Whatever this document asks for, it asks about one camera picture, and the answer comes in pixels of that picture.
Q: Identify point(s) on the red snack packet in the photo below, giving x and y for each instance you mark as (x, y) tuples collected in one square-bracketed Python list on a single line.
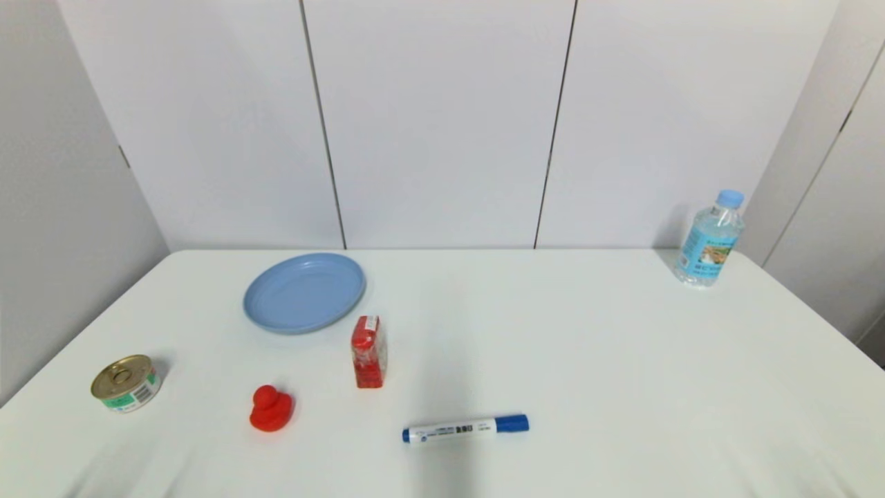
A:
[(368, 353)]

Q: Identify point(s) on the blue round plate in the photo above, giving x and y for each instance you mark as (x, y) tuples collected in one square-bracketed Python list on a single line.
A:
[(304, 294)]

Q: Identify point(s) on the blue capped white marker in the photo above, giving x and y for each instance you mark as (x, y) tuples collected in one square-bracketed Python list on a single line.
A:
[(456, 429)]

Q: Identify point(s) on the red rubber duck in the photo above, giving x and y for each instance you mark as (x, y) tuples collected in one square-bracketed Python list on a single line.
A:
[(271, 411)]

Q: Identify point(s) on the clear water bottle blue cap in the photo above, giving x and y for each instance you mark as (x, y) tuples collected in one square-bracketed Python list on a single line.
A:
[(709, 249)]

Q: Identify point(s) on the tin can green label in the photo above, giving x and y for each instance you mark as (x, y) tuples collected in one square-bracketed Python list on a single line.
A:
[(124, 382)]

